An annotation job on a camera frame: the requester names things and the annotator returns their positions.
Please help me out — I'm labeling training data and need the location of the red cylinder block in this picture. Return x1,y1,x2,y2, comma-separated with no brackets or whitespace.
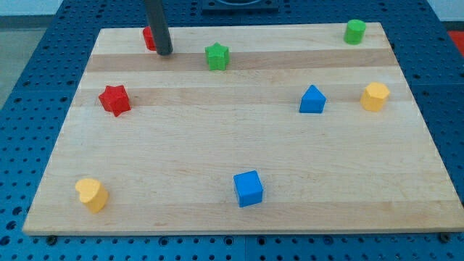
142,26,157,51

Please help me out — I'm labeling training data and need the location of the light wooden board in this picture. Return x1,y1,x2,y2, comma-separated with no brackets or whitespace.
23,22,463,236

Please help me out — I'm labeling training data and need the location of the blue cube block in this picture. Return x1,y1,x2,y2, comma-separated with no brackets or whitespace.
233,170,264,207

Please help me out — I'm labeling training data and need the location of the green star block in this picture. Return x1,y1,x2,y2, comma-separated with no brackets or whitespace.
205,42,230,70

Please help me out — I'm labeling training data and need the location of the blue triangular prism block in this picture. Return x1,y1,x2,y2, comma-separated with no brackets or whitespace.
299,85,326,114

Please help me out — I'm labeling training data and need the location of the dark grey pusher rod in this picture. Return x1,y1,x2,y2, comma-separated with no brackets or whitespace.
144,0,173,56

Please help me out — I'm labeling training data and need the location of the red star block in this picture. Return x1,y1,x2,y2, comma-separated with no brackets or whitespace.
99,85,131,117

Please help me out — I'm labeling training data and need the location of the yellow hexagon block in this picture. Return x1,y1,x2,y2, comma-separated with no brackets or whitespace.
360,82,390,112

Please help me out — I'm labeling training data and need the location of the yellow heart block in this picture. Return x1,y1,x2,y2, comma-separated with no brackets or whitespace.
75,178,109,214

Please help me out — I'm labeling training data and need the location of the green cylinder block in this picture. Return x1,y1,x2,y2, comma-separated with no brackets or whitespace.
344,19,366,45

